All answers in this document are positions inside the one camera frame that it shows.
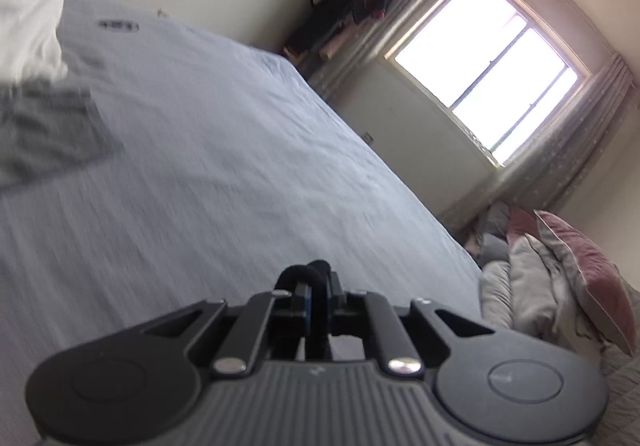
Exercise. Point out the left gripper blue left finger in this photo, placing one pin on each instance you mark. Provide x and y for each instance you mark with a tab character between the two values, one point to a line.
269	326

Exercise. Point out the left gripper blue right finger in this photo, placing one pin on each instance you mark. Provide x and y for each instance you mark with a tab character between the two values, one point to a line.
370	317

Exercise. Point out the cream and black sweatshirt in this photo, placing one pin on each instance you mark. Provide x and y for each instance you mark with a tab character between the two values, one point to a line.
316	277

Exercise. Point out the grey pillows behind quilt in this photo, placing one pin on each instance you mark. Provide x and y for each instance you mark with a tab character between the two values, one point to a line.
496	230

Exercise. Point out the folded grey pink quilt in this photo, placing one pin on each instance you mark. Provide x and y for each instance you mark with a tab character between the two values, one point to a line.
528	292

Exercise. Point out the grey patterned curtain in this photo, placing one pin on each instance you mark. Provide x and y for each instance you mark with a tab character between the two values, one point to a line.
548	168

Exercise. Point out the maroon grey pillow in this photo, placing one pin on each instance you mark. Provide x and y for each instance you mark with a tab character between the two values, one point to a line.
594	279

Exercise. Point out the bright window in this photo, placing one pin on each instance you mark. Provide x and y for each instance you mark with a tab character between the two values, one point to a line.
494	67

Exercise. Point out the grey quilted headboard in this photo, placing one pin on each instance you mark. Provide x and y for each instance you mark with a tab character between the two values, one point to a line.
620	425

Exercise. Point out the grey folded garment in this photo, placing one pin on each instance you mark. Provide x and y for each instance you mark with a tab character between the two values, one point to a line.
49	130

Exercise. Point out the black label on sheet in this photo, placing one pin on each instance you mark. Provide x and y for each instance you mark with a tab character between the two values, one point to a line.
121	26

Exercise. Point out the white cloth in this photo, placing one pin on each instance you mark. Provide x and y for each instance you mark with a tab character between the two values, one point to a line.
30	49

